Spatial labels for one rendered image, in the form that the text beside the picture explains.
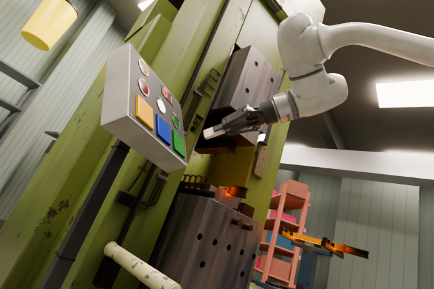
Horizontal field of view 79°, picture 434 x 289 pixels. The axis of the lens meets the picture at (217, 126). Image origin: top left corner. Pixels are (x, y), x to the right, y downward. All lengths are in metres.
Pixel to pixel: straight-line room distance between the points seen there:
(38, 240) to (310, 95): 1.32
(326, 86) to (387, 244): 6.28
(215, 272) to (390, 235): 6.00
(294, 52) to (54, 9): 3.87
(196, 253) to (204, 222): 0.11
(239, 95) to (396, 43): 0.77
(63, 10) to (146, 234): 3.63
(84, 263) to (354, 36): 1.11
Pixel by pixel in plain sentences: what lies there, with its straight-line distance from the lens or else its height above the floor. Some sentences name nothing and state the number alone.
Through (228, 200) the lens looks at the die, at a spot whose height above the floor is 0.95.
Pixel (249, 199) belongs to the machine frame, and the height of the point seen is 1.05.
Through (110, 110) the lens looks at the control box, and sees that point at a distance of 0.71.
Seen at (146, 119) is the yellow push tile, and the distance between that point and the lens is 0.73.
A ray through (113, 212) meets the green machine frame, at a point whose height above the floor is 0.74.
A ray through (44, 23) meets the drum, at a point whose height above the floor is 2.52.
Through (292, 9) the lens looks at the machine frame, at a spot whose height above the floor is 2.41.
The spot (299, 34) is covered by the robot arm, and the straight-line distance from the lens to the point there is 0.77.
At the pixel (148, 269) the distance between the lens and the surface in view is 0.87.
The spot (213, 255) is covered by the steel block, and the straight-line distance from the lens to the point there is 1.17.
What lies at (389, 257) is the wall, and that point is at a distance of 6.92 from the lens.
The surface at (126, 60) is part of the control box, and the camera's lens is 0.81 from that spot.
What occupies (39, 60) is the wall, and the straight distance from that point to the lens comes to 4.85.
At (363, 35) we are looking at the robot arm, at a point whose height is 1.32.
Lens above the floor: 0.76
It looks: 23 degrees up
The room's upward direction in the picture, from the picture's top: 20 degrees clockwise
